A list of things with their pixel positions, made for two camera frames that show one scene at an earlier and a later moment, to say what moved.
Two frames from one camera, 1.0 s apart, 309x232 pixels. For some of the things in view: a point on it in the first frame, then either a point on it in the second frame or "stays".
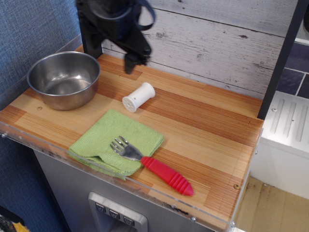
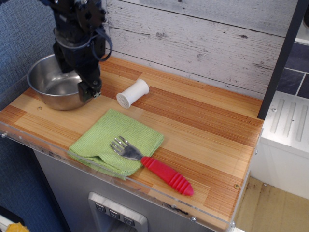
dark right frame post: (284, 56) stays
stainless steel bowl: (65, 80) stays
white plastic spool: (131, 102) -> (139, 88)
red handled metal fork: (169, 175) stays
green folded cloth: (94, 148) stays
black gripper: (117, 21) -> (87, 52)
